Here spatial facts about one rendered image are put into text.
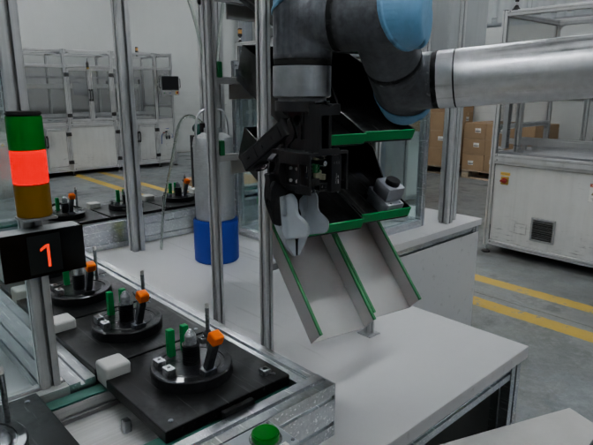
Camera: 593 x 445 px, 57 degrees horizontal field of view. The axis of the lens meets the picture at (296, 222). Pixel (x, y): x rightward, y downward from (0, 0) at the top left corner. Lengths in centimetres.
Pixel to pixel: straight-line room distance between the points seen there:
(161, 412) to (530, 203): 436
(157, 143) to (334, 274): 959
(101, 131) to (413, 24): 964
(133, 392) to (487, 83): 70
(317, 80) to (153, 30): 1205
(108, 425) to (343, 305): 48
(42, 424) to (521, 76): 81
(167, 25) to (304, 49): 1222
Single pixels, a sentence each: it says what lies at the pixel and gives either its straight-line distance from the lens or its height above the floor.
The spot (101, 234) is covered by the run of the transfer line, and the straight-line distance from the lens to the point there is 213.
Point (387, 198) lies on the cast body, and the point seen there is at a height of 123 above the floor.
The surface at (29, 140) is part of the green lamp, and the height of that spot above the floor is 137.
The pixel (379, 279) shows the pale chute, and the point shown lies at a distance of 120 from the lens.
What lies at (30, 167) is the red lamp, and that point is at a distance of 88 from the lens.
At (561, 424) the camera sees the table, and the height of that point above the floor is 86.
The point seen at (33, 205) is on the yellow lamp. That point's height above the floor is 128.
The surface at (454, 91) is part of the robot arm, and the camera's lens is 74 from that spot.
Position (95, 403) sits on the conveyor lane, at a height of 93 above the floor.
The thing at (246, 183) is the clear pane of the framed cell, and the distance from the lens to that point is 219.
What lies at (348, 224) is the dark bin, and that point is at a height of 120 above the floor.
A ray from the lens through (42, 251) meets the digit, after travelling 90.
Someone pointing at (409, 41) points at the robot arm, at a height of 150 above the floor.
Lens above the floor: 145
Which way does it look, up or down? 14 degrees down
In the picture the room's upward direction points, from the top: straight up
